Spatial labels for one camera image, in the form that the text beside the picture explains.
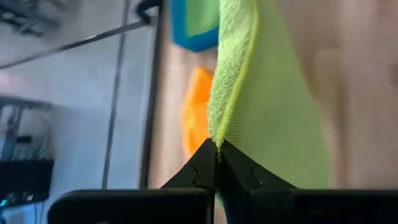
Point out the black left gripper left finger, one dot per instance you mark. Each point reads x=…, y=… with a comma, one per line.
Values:
x=192, y=180

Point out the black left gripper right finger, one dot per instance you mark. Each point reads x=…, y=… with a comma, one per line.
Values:
x=248, y=193

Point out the orange microfiber towel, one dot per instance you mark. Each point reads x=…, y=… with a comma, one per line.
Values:
x=196, y=115

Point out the blue plastic bin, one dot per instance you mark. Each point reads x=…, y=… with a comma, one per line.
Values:
x=178, y=28

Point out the black equipment box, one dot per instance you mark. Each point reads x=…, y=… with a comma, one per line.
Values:
x=25, y=180

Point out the black table clamp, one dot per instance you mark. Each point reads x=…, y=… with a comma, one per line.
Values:
x=146, y=7

